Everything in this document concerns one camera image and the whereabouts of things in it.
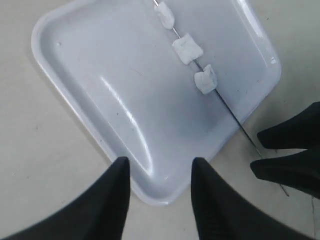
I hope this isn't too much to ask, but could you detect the thin metal skewer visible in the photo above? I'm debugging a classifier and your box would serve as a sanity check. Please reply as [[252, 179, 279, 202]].
[[153, 0, 290, 197]]

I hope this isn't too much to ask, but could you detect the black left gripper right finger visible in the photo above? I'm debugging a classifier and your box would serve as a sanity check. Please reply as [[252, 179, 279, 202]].
[[191, 157, 309, 240]]

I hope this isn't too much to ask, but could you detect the white foam cube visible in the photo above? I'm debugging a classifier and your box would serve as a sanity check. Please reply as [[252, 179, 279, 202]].
[[172, 33, 204, 65], [154, 1, 175, 30], [194, 64, 218, 95]]

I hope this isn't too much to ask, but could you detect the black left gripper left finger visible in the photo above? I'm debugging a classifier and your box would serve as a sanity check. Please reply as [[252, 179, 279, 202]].
[[7, 156, 130, 240]]

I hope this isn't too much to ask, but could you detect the white plastic tray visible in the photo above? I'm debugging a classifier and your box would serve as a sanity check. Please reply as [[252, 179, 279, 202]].
[[31, 0, 281, 206]]

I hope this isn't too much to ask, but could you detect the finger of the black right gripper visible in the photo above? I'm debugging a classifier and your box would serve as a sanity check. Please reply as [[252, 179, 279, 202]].
[[250, 148, 320, 199], [257, 102, 320, 150]]

